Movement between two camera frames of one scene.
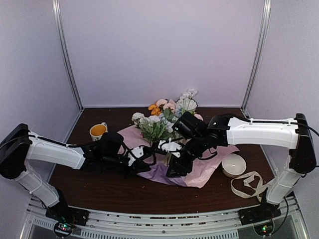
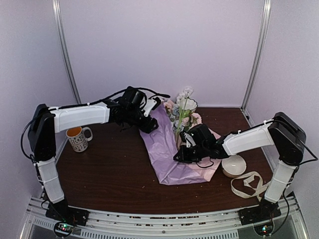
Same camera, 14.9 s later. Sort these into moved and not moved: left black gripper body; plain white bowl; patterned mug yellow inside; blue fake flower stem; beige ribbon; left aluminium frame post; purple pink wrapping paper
Moved: left black gripper body; patterned mug yellow inside; purple pink wrapping paper; blue fake flower stem
Not moved: plain white bowl; beige ribbon; left aluminium frame post
